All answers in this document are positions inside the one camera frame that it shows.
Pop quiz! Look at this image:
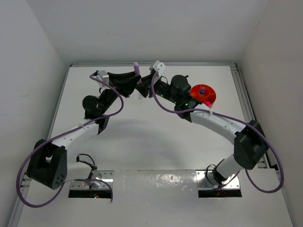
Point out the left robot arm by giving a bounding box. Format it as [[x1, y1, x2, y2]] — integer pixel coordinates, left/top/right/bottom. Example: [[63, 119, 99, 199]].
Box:
[[26, 71, 141, 190]]

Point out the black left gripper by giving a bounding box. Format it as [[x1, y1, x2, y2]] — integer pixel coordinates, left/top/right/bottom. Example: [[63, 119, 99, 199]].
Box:
[[99, 71, 140, 114]]

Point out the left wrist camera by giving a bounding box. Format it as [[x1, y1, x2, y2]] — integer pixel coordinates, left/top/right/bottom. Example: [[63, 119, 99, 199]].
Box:
[[96, 70, 109, 86]]

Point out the purple correction tape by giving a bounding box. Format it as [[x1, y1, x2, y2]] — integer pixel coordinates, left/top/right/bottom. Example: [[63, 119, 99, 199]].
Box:
[[133, 62, 141, 76]]

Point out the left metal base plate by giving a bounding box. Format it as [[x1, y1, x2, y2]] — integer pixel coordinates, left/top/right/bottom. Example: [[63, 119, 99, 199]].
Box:
[[70, 170, 114, 191]]

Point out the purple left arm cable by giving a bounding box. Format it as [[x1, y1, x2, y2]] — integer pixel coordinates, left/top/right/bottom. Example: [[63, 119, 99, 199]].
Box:
[[16, 72, 125, 208]]

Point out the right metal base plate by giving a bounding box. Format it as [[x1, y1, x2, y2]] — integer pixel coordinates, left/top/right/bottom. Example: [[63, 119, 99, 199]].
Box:
[[196, 169, 241, 190]]

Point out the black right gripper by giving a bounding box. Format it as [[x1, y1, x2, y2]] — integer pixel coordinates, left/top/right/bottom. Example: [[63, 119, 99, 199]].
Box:
[[134, 73, 179, 105]]

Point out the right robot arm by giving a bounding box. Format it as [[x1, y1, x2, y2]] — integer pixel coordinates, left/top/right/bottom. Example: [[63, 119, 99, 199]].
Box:
[[136, 73, 268, 185]]

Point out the metal base plate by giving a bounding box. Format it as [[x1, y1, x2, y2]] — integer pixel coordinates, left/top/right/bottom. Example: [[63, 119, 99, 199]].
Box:
[[196, 169, 241, 190], [70, 170, 114, 191]]

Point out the aluminium table edge rail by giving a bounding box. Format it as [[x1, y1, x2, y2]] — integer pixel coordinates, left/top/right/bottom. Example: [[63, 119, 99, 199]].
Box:
[[70, 61, 237, 68]]

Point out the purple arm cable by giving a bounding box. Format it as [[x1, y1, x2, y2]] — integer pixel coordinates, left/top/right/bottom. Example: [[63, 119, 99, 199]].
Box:
[[150, 72, 285, 192], [16, 72, 125, 208]]

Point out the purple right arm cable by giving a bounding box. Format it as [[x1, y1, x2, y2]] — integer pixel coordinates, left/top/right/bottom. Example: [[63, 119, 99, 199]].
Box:
[[150, 72, 285, 192]]

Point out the orange round organizer container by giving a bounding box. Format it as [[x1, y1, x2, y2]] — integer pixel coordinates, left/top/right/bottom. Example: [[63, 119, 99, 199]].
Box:
[[190, 84, 217, 108]]

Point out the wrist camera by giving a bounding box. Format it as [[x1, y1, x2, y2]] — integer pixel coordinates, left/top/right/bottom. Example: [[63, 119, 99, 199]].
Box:
[[96, 70, 109, 86], [149, 60, 166, 77]]

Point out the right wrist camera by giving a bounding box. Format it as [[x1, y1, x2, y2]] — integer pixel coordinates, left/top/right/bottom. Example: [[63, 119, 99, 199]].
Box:
[[149, 60, 166, 77]]

